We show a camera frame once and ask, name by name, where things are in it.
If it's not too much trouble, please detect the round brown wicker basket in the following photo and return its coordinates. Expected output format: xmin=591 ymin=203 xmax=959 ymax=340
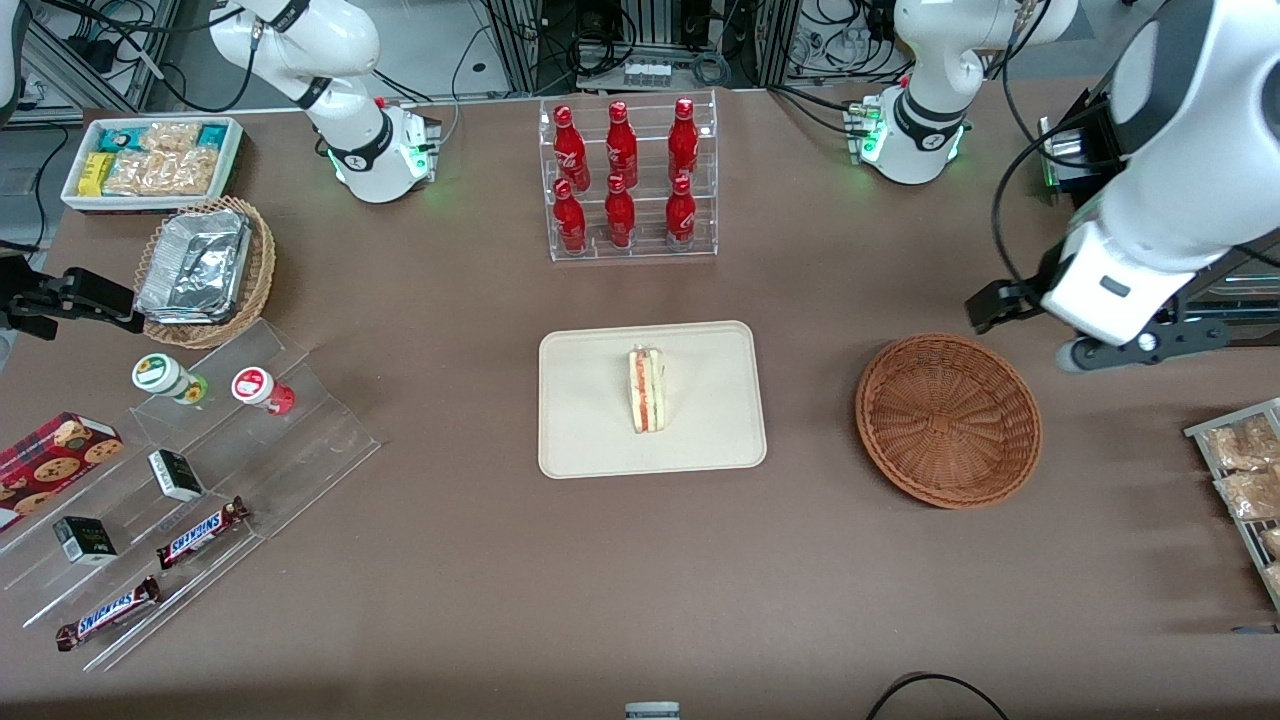
xmin=855 ymin=332 xmax=1043 ymax=511

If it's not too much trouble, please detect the cream plastic tray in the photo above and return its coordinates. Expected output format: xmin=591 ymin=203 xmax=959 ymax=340
xmin=538 ymin=320 xmax=768 ymax=480

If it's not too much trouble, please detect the green lid white cup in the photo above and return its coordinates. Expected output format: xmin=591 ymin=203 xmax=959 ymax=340
xmin=132 ymin=353 xmax=209 ymax=406

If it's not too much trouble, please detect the red soda bottle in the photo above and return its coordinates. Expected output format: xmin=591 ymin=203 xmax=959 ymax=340
xmin=553 ymin=105 xmax=591 ymax=193
xmin=604 ymin=174 xmax=637 ymax=251
xmin=668 ymin=97 xmax=700 ymax=184
xmin=665 ymin=175 xmax=697 ymax=251
xmin=605 ymin=100 xmax=639 ymax=189
xmin=553 ymin=178 xmax=589 ymax=256

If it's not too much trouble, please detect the white rectangular snack bin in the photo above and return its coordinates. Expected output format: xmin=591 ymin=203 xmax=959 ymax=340
xmin=60 ymin=116 xmax=245 ymax=215

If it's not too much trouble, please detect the oval wicker basket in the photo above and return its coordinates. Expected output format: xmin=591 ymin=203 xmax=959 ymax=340
xmin=133 ymin=196 xmax=277 ymax=351

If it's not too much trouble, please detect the small clear cracker bag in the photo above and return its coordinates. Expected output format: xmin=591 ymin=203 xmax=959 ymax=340
xmin=140 ymin=122 xmax=201 ymax=153

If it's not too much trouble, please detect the black food warmer machine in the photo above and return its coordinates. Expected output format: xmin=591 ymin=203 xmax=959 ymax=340
xmin=1065 ymin=88 xmax=1280 ymax=351

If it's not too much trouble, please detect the Snickers chocolate bar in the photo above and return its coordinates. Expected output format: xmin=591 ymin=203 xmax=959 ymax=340
xmin=55 ymin=575 xmax=161 ymax=653
xmin=156 ymin=497 xmax=251 ymax=571

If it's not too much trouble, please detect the black cable loop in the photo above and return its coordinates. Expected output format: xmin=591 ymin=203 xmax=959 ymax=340
xmin=865 ymin=672 xmax=1011 ymax=720

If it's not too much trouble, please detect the large clear cracker bag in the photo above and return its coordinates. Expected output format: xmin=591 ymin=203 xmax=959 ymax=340
xmin=103 ymin=148 xmax=219 ymax=197

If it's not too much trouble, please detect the aluminium foil tray stack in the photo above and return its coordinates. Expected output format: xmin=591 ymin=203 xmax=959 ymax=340
xmin=135 ymin=208 xmax=253 ymax=326

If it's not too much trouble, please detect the small black carton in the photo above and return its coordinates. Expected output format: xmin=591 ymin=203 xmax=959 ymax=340
xmin=148 ymin=449 xmax=205 ymax=503
xmin=53 ymin=516 xmax=118 ymax=566

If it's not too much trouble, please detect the tray of packaged crackers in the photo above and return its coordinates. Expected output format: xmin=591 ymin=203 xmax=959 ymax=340
xmin=1183 ymin=398 xmax=1280 ymax=611

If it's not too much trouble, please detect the red plaid cookie box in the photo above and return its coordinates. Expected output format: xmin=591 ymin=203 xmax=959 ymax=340
xmin=0 ymin=412 xmax=124 ymax=531

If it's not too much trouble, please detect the clear bag of crackers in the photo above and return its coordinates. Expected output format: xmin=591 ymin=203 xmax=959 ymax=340
xmin=1215 ymin=470 xmax=1280 ymax=523
xmin=1205 ymin=418 xmax=1280 ymax=473

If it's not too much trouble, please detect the silver box with green light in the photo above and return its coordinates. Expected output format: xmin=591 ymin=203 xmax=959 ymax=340
xmin=1038 ymin=115 xmax=1096 ymax=193

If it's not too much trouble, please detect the clear acrylic stepped display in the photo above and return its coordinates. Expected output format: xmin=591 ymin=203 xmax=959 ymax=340
xmin=0 ymin=318 xmax=381 ymax=673

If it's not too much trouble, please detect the clear acrylic bottle rack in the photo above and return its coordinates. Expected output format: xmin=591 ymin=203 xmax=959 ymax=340
xmin=538 ymin=90 xmax=719 ymax=263

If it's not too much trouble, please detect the red lid white cup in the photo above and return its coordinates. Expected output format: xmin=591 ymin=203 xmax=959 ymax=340
xmin=231 ymin=367 xmax=296 ymax=416

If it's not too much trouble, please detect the triangular sandwich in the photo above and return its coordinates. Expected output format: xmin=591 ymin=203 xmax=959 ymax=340
xmin=627 ymin=344 xmax=669 ymax=435

